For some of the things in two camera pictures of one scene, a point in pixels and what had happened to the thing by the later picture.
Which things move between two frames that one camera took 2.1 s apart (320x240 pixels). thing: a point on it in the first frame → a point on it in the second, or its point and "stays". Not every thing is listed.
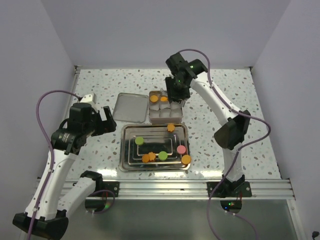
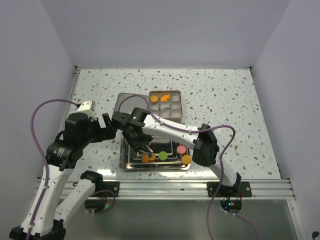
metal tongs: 165,93 → 149,151
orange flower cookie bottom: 152,156 stays
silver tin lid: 131,107 stays
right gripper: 172,94 → 135,145
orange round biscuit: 153,98 stays
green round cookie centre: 162,155 stays
